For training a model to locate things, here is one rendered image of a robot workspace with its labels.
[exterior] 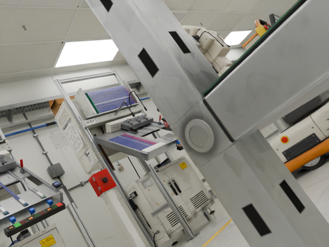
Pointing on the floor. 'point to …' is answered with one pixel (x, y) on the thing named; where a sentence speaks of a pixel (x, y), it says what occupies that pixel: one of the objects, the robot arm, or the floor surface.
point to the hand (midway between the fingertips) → (167, 126)
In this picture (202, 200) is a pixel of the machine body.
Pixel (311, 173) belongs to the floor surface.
